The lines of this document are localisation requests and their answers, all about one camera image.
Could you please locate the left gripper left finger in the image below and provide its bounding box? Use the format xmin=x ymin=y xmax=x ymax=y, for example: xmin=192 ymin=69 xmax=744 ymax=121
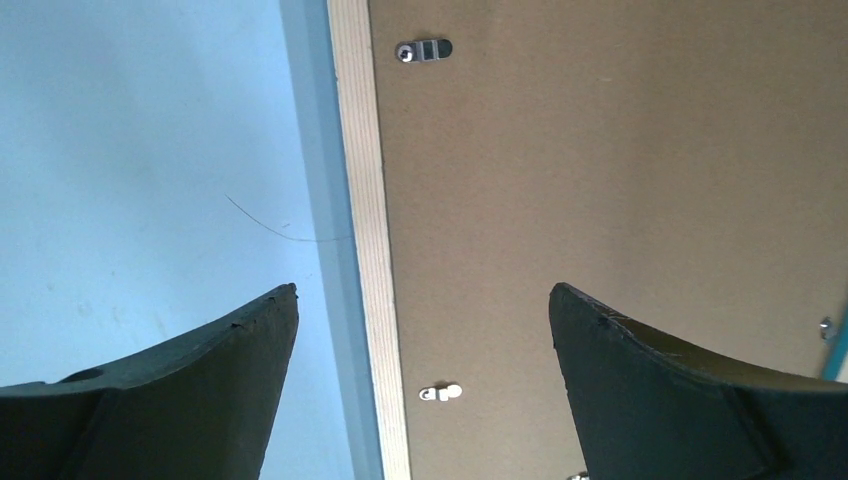
xmin=1 ymin=284 xmax=299 ymax=479

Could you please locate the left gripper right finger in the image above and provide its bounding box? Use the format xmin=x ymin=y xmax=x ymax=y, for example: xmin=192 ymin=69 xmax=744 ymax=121
xmin=549 ymin=283 xmax=847 ymax=480

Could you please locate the brown fibreboard backing board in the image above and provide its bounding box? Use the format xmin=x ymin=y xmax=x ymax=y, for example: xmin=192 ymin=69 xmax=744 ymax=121
xmin=369 ymin=1 xmax=847 ymax=479

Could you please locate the light wooden picture frame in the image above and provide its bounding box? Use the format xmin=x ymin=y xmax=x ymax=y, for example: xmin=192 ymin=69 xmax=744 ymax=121
xmin=327 ymin=0 xmax=412 ymax=479

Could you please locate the white metal retaining clip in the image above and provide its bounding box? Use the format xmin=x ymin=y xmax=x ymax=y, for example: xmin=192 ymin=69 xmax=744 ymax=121
xmin=418 ymin=383 xmax=463 ymax=402

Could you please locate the light blue table mat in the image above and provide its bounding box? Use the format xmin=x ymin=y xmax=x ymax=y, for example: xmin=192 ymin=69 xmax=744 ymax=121
xmin=1 ymin=1 xmax=383 ymax=479

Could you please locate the silver metal retaining clip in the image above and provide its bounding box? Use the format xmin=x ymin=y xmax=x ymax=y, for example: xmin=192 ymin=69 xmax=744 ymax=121
xmin=395 ymin=38 xmax=453 ymax=64

